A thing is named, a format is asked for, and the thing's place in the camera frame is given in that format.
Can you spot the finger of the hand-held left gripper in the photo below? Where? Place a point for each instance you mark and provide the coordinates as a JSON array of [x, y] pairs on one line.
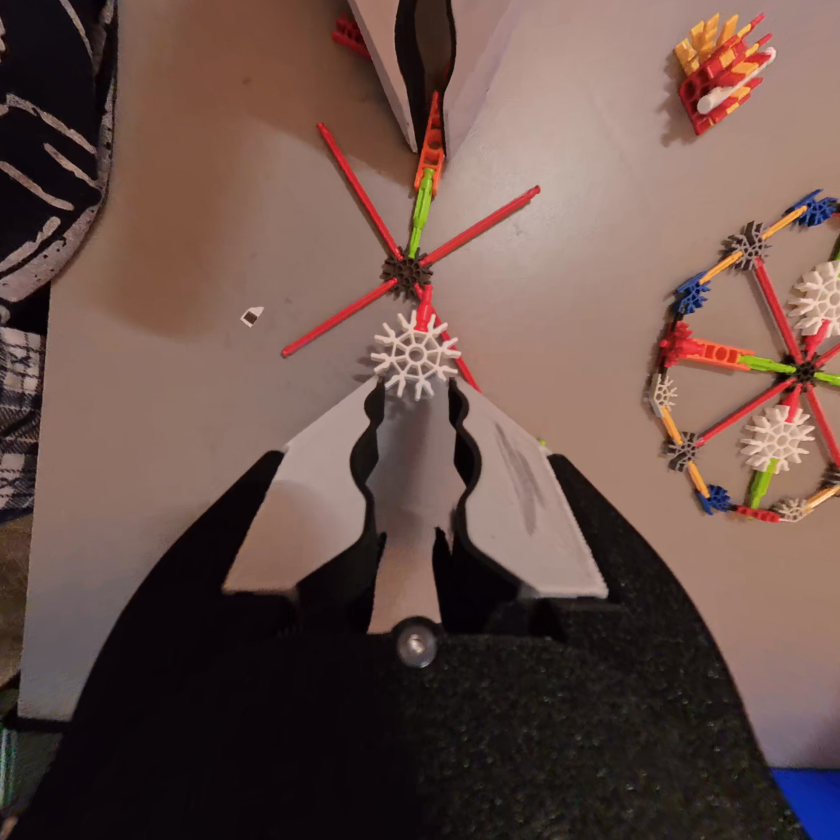
[[384, 52], [476, 52]]

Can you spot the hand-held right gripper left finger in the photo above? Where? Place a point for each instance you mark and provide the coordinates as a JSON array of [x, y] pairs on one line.
[[308, 512]]

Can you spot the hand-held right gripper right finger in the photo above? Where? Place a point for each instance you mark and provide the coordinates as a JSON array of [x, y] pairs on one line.
[[525, 512]]

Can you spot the red fan connector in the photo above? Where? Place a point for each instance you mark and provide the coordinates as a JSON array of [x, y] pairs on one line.
[[348, 36]]

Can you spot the orange bar connector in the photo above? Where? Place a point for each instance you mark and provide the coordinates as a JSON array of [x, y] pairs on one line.
[[428, 176]]

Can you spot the long red rod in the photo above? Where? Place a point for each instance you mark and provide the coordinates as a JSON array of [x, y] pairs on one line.
[[479, 225], [359, 191], [338, 319], [467, 375]]

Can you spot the green rod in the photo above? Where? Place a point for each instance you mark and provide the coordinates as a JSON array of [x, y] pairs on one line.
[[420, 213]]

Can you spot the black hub connector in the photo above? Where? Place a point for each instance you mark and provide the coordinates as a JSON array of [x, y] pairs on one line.
[[407, 270]]

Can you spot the short red rod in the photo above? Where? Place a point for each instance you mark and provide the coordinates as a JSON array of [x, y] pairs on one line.
[[425, 305]]

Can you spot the small paper scrap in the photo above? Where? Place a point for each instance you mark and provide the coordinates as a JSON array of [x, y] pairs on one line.
[[251, 317]]

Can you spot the stack of red yellow connectors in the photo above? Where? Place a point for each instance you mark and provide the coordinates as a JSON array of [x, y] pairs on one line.
[[712, 85]]

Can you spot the colourful toy wheel model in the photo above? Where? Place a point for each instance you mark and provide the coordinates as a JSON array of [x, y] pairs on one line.
[[778, 436]]

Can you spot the person's dark printed shirt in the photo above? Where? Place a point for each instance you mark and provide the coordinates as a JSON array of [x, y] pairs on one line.
[[39, 98]]

